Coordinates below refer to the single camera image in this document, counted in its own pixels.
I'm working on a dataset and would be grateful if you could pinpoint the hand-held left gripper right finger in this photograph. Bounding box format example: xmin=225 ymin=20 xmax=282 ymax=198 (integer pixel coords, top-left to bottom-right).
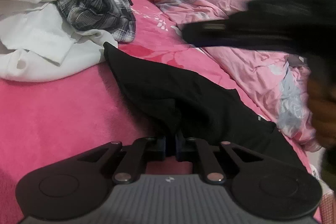
xmin=176 ymin=133 xmax=263 ymax=185

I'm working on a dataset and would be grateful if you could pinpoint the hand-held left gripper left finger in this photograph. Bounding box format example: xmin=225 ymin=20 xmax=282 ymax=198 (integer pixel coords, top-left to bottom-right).
xmin=76 ymin=135 xmax=167 ymax=185

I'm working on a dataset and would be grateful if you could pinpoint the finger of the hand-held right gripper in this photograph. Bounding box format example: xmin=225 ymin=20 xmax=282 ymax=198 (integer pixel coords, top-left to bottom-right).
xmin=181 ymin=18 xmax=298 ymax=52
xmin=246 ymin=0 xmax=319 ymax=20

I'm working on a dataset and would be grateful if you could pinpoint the black t-shirt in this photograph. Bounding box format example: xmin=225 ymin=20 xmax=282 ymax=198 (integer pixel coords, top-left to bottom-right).
xmin=103 ymin=42 xmax=308 ymax=175

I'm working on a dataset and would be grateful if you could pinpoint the person's right hand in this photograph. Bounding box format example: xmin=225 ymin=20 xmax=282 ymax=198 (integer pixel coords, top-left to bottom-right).
xmin=307 ymin=76 xmax=336 ymax=147

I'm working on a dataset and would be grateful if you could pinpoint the pink floral bed blanket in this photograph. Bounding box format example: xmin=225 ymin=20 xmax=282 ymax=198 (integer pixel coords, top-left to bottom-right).
xmin=0 ymin=0 xmax=336 ymax=222

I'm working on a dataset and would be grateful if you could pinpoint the white shirt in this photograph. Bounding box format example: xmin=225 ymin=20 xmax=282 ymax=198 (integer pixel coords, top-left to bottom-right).
xmin=0 ymin=0 xmax=119 ymax=82

